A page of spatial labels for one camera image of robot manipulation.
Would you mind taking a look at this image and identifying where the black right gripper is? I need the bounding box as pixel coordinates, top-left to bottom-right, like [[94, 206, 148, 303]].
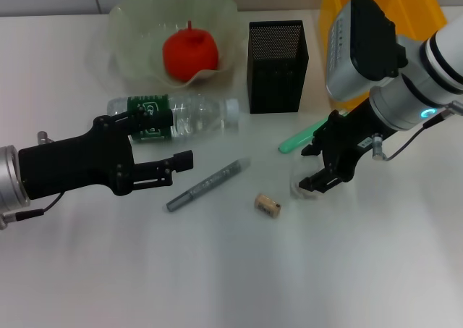
[[297, 97, 391, 194]]

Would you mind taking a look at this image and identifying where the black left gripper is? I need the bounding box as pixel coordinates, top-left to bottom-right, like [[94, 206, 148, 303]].
[[17, 107, 195, 201]]

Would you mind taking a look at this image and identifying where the mint green pen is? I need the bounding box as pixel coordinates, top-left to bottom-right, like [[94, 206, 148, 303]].
[[277, 119, 327, 155]]

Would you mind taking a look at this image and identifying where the clear bottle with green label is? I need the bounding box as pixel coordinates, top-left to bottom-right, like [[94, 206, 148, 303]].
[[106, 93, 241, 145]]

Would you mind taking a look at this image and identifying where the red-orange toy fruit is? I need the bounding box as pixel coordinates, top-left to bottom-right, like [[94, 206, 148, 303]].
[[162, 20, 220, 83]]

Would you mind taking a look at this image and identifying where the grey glitter pen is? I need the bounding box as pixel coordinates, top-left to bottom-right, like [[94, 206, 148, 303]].
[[166, 156, 252, 214]]

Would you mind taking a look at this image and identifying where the black mesh pen holder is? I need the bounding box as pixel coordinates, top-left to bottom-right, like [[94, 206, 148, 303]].
[[247, 20, 310, 115]]

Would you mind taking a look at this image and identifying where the translucent green fruit plate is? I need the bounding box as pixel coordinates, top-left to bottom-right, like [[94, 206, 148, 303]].
[[108, 0, 240, 89]]

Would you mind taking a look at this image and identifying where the small wine cork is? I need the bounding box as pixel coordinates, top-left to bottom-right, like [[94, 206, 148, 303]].
[[253, 193, 282, 219]]

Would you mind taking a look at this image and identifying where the yellow plastic bin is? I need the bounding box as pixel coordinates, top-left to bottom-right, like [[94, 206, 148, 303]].
[[318, 0, 448, 111]]

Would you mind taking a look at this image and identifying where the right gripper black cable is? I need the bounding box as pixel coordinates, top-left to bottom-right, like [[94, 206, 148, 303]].
[[371, 101, 463, 161]]

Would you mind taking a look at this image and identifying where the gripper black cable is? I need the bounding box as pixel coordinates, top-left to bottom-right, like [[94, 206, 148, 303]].
[[371, 101, 463, 161], [0, 130, 65, 232]]

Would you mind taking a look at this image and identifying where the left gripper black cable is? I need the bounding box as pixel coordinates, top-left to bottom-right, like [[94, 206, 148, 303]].
[[0, 130, 65, 232]]

